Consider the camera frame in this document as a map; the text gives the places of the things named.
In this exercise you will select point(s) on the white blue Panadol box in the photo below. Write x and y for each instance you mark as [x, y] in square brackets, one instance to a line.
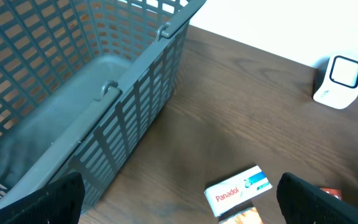
[237, 189]

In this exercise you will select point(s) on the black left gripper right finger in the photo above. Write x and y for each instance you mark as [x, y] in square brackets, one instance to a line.
[302, 202]

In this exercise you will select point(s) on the orange Top chocolate bar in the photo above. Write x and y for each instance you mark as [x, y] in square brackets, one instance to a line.
[334, 192]

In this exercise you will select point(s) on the grey plastic basket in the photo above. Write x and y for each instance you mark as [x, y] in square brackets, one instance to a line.
[80, 83]

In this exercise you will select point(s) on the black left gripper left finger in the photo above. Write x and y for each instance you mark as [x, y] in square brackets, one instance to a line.
[59, 202]

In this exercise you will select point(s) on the orange small box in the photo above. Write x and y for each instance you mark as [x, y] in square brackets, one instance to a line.
[248, 216]

